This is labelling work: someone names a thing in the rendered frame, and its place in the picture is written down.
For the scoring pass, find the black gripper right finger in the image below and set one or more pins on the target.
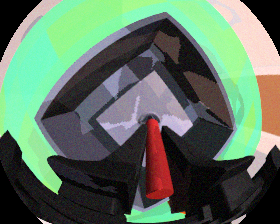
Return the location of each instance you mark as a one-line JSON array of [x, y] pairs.
[[193, 173]]

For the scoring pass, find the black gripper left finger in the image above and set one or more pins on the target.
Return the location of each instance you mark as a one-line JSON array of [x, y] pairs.
[[117, 176]]

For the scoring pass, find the red peg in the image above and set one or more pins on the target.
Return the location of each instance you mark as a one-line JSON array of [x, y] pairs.
[[158, 183]]

